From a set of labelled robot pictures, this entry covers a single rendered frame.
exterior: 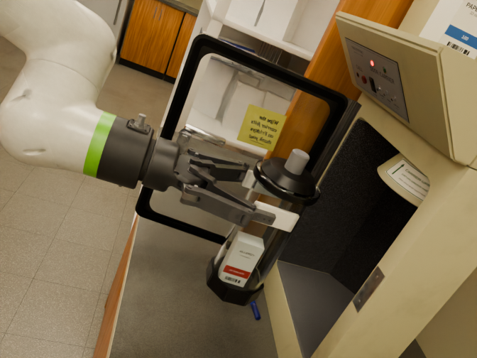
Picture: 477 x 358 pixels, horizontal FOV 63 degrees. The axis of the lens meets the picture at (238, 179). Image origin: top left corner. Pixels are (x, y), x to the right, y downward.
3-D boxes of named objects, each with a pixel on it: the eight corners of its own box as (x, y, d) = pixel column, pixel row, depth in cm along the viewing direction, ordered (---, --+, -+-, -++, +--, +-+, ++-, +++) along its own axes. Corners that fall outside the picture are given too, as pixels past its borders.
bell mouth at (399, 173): (439, 185, 73) (457, 160, 71) (505, 243, 58) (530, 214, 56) (360, 155, 69) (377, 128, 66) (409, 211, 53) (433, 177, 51)
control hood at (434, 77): (363, 89, 73) (392, 36, 68) (470, 168, 44) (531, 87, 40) (309, 66, 70) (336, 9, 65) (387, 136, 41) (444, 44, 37)
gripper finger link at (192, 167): (193, 163, 57) (189, 165, 55) (260, 202, 55) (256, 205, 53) (184, 185, 58) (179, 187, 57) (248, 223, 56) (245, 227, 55)
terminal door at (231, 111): (262, 259, 88) (352, 97, 72) (133, 214, 83) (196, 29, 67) (262, 257, 89) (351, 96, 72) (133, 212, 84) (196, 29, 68)
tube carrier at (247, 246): (258, 266, 74) (310, 172, 66) (266, 310, 65) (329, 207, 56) (204, 251, 71) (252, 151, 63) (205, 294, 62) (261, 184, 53)
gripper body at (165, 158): (151, 149, 51) (218, 171, 53) (157, 126, 58) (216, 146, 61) (135, 196, 54) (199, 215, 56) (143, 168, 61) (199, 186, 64)
